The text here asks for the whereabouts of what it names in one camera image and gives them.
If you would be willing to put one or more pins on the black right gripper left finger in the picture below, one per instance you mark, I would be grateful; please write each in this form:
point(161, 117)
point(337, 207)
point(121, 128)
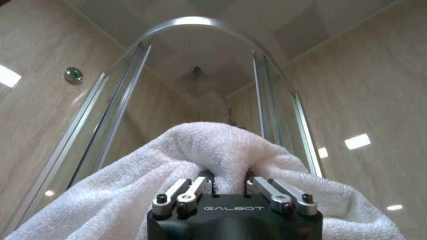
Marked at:
point(186, 190)

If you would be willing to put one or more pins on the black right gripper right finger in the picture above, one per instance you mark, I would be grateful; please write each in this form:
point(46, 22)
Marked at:
point(280, 192)

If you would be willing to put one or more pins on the white terry towel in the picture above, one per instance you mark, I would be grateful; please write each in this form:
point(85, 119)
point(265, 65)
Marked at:
point(166, 175)

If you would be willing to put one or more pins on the chrome curved shower enclosure frame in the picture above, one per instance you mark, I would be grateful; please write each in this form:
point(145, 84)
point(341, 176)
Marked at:
point(140, 57)

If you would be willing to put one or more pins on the round chrome wall fitting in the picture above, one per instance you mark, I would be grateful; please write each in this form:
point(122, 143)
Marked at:
point(72, 74)

